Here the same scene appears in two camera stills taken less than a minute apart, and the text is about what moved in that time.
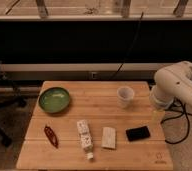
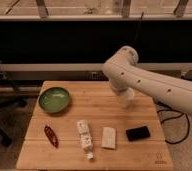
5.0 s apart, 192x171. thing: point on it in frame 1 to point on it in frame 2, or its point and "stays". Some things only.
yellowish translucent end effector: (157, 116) to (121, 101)
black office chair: (2, 94) stays
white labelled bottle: (86, 138) stays
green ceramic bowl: (54, 100) stays
